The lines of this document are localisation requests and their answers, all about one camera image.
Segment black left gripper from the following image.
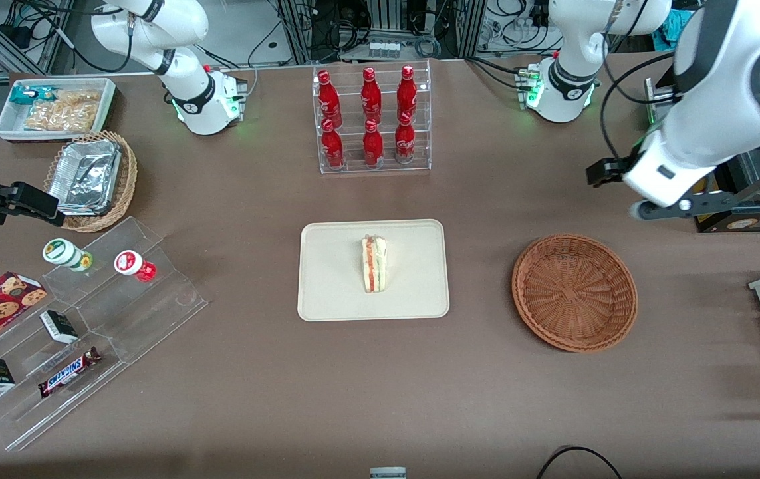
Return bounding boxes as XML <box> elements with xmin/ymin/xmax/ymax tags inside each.
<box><xmin>586</xmin><ymin>148</ymin><xmax>650</xmax><ymax>189</ymax></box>

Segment triangle sandwich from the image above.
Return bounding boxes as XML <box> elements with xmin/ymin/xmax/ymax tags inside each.
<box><xmin>361</xmin><ymin>234</ymin><xmax>388</xmax><ymax>294</ymax></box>

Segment light wicker basket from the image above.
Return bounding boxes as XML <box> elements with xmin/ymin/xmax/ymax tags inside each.
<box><xmin>44</xmin><ymin>130</ymin><xmax>138</xmax><ymax>234</ymax></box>

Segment brown wicker basket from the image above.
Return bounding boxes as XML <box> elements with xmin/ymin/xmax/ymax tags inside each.
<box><xmin>511</xmin><ymin>233</ymin><xmax>638</xmax><ymax>353</ymax></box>

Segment cream rectangular serving tray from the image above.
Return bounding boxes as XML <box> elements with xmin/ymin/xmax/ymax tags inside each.
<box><xmin>297</xmin><ymin>219</ymin><xmax>451</xmax><ymax>322</ymax></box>

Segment green lid sunflower jar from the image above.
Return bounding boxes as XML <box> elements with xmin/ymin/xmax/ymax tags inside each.
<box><xmin>43</xmin><ymin>238</ymin><xmax>94</xmax><ymax>273</ymax></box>

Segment stacked aluminium foil containers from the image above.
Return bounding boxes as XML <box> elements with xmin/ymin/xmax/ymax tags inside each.
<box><xmin>47</xmin><ymin>138</ymin><xmax>122</xmax><ymax>217</ymax></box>

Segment white rectangular snack bin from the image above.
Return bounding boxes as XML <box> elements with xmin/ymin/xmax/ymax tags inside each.
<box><xmin>0</xmin><ymin>78</ymin><xmax>118</xmax><ymax>144</ymax></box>

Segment grey metal control box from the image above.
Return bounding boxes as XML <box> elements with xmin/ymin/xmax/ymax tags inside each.
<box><xmin>644</xmin><ymin>77</ymin><xmax>683</xmax><ymax>127</ymax></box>

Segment bagged tan crackers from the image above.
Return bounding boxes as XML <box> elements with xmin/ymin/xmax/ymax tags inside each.
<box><xmin>23</xmin><ymin>90</ymin><xmax>102</xmax><ymax>132</ymax></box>

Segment red lid strawberry jar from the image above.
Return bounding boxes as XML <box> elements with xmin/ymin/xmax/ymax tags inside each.
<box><xmin>114</xmin><ymin>250</ymin><xmax>157</xmax><ymax>283</ymax></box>

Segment teal snack packet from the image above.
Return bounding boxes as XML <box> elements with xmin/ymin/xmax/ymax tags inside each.
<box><xmin>9</xmin><ymin>86</ymin><xmax>56</xmax><ymax>105</ymax></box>

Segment clear acrylic stepped display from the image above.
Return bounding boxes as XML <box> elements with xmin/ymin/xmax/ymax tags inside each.
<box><xmin>0</xmin><ymin>216</ymin><xmax>209</xmax><ymax>452</ymax></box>

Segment Snickers chocolate bar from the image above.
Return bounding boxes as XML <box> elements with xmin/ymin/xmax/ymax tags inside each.
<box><xmin>38</xmin><ymin>347</ymin><xmax>102</xmax><ymax>399</ymax></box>

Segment red cola bottle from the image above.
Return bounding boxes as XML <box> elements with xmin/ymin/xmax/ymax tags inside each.
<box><xmin>394</xmin><ymin>113</ymin><xmax>416</xmax><ymax>165</ymax></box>
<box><xmin>396</xmin><ymin>65</ymin><xmax>418</xmax><ymax>120</ymax></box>
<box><xmin>317</xmin><ymin>70</ymin><xmax>343</xmax><ymax>128</ymax></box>
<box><xmin>360</xmin><ymin>67</ymin><xmax>383</xmax><ymax>124</ymax></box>
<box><xmin>320</xmin><ymin>120</ymin><xmax>346</xmax><ymax>170</ymax></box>
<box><xmin>362</xmin><ymin>120</ymin><xmax>385</xmax><ymax>168</ymax></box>

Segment clear acrylic bottle rack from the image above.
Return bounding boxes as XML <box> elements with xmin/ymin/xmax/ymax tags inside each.
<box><xmin>312</xmin><ymin>60</ymin><xmax>432</xmax><ymax>175</ymax></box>

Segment white power strip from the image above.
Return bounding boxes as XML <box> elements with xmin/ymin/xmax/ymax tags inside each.
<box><xmin>367</xmin><ymin>39</ymin><xmax>402</xmax><ymax>60</ymax></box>

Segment black cable loop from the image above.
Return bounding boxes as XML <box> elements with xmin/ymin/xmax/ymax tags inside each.
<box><xmin>536</xmin><ymin>446</ymin><xmax>623</xmax><ymax>479</ymax></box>

